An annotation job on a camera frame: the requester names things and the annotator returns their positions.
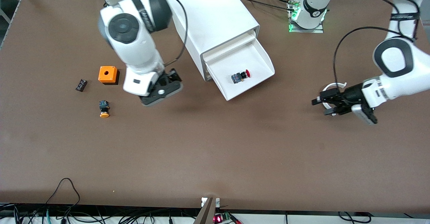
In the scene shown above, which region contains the black cable on table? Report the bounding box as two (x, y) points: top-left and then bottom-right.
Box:
(237, 0), (296, 12)

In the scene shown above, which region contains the orange box with hole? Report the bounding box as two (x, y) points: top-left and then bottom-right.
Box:
(98, 66), (120, 85)

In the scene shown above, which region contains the circuit board with red display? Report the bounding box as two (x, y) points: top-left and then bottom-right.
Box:
(213, 212), (241, 224)

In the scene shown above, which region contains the yellow push button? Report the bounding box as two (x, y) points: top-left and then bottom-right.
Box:
(99, 100), (110, 118)

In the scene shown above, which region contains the red push button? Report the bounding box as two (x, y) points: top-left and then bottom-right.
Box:
(231, 70), (251, 84)

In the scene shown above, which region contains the black cable coil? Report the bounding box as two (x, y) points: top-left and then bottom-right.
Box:
(338, 212), (372, 224)

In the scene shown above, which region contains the white plastic drawer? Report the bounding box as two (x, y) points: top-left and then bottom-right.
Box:
(204, 38), (275, 101)
(202, 29), (256, 62)

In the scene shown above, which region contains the black looped cable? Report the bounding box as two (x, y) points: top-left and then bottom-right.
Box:
(45, 178), (81, 206)

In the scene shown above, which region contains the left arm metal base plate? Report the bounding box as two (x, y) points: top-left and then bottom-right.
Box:
(288, 0), (325, 34)

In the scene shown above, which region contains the white drawer cabinet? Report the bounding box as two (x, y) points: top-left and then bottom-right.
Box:
(165, 0), (260, 82)

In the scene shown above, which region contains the white curved plastic arc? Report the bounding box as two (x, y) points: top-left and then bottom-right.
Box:
(322, 82), (347, 117)

